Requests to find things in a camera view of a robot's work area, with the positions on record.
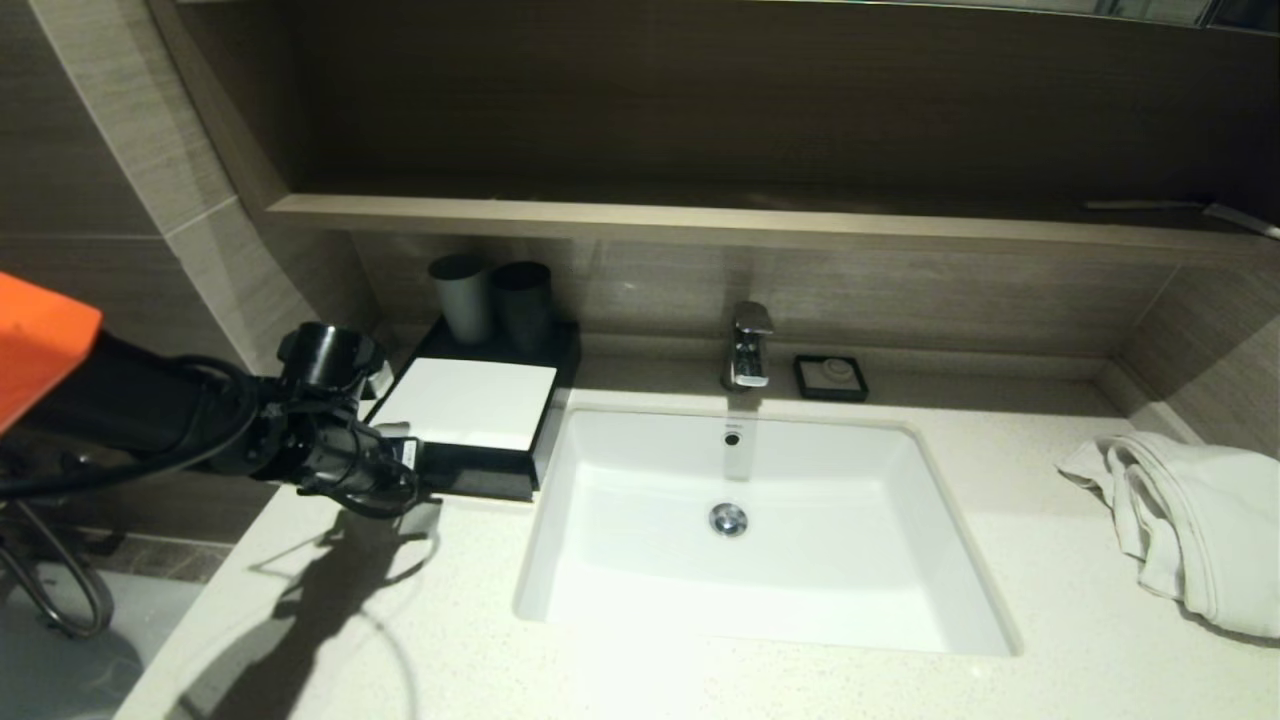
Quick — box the grey plastic cup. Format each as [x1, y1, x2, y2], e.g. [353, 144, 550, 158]
[428, 253, 493, 346]

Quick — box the black box with white top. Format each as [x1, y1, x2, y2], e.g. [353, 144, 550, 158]
[362, 313, 583, 501]

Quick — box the black cup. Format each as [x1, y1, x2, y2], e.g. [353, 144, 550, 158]
[491, 263, 556, 356]

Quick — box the white bathtub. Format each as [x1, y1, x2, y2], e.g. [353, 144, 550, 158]
[0, 570, 206, 720]

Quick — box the chrome faucet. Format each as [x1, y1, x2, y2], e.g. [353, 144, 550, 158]
[722, 303, 775, 392]

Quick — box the black soap dish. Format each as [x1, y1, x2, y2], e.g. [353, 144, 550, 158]
[793, 355, 869, 404]

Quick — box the white sink basin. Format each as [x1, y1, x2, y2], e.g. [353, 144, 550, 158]
[513, 403, 1021, 658]

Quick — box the white towel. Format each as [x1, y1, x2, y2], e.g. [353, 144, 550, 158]
[1055, 432, 1280, 639]

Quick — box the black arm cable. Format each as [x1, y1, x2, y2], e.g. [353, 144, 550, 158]
[0, 355, 426, 521]

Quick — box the chrome shower hose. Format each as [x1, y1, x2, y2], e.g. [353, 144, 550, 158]
[0, 500, 118, 641]

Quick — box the wooden wall shelf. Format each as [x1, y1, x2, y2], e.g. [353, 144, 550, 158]
[268, 195, 1280, 263]

